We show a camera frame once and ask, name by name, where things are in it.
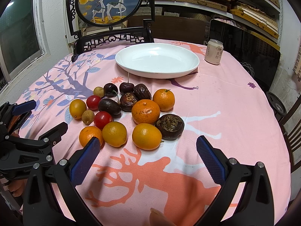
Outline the small orange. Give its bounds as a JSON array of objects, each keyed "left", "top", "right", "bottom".
[{"left": 79, "top": 126, "right": 104, "bottom": 147}]

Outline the yellow orange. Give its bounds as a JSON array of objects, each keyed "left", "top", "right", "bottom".
[
  {"left": 69, "top": 99, "right": 87, "bottom": 119},
  {"left": 102, "top": 121, "right": 128, "bottom": 147},
  {"left": 132, "top": 123, "right": 162, "bottom": 150}
]

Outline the brown longan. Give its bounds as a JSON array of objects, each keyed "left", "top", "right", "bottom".
[
  {"left": 81, "top": 109, "right": 95, "bottom": 125},
  {"left": 93, "top": 87, "right": 105, "bottom": 98}
]

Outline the red cherry tomato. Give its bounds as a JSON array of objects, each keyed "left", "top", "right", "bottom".
[
  {"left": 94, "top": 111, "right": 113, "bottom": 130},
  {"left": 86, "top": 95, "right": 101, "bottom": 111}
]

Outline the large dark dried fruit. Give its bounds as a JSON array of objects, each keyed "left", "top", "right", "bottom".
[{"left": 155, "top": 114, "right": 185, "bottom": 140}]

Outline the dark oblong plum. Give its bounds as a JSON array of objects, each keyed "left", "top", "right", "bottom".
[{"left": 98, "top": 98, "right": 121, "bottom": 117}]

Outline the brown water chestnut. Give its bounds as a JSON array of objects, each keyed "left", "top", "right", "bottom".
[{"left": 119, "top": 92, "right": 138, "bottom": 112}]

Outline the mandarin orange with stem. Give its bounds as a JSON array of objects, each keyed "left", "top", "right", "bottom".
[{"left": 153, "top": 89, "right": 175, "bottom": 112}]

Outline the dark cherry with stem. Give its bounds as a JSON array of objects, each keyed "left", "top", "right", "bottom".
[{"left": 119, "top": 73, "right": 135, "bottom": 95}]

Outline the large mandarin orange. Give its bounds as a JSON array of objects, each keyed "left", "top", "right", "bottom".
[{"left": 131, "top": 99, "right": 160, "bottom": 124}]

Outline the dark wrinkled passion fruit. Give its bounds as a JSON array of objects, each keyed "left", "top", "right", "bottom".
[{"left": 133, "top": 83, "right": 152, "bottom": 100}]

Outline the person's left hand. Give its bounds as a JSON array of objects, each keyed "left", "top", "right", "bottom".
[{"left": 8, "top": 179, "right": 27, "bottom": 197}]

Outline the person's right hand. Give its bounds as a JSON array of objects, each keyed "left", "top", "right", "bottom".
[{"left": 150, "top": 208, "right": 176, "bottom": 226}]

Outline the window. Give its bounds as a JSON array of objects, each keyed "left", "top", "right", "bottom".
[{"left": 1, "top": 0, "right": 45, "bottom": 84}]

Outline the round black stool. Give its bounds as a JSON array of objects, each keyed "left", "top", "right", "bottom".
[{"left": 265, "top": 91, "right": 287, "bottom": 118}]

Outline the dark wooden chair right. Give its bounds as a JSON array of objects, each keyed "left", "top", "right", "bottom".
[{"left": 279, "top": 99, "right": 300, "bottom": 173}]

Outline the pink printed tablecloth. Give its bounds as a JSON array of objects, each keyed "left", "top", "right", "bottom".
[{"left": 18, "top": 41, "right": 291, "bottom": 225}]

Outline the pink beverage can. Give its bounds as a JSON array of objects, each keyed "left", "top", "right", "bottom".
[{"left": 204, "top": 39, "right": 223, "bottom": 65}]

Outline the black screen panel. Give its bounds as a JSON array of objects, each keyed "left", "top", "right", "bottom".
[{"left": 209, "top": 19, "right": 281, "bottom": 92}]

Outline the white oval plate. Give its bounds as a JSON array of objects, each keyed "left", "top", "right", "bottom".
[{"left": 115, "top": 43, "right": 200, "bottom": 79}]

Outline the black carved wooden stand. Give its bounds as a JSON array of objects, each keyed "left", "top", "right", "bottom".
[{"left": 65, "top": 0, "right": 155, "bottom": 62}]

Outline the round deer painting screen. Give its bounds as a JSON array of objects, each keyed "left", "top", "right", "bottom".
[{"left": 75, "top": 0, "right": 142, "bottom": 27}]

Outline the wooden shelf with books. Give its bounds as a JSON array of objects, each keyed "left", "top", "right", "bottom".
[{"left": 155, "top": 0, "right": 282, "bottom": 46}]

